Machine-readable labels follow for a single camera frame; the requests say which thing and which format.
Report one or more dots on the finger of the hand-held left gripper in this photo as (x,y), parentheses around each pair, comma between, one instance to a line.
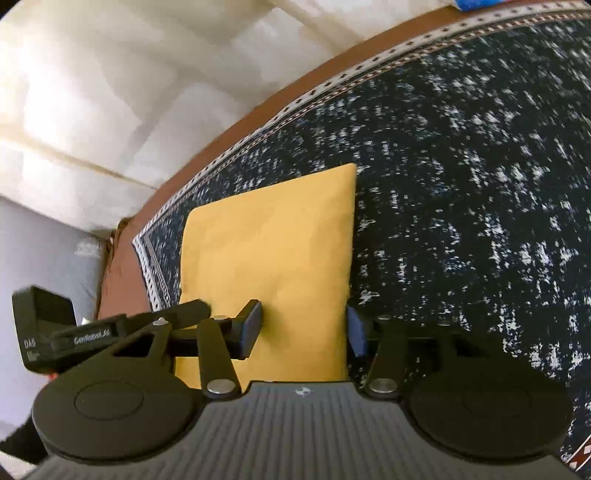
(184,310)

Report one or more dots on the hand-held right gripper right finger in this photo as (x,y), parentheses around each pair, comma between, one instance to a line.
(355,332)

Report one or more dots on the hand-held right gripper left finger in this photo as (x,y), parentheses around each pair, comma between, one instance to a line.
(249,330)

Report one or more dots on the yellow t-shirt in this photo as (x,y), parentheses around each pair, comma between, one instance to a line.
(277,240)

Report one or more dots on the dark speckled patterned blanket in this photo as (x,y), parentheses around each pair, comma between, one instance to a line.
(461,184)

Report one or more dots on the white sheer curtain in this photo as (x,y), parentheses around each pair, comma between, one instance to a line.
(138,92)

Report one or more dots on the blue tissue box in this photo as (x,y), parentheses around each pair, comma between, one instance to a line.
(475,3)

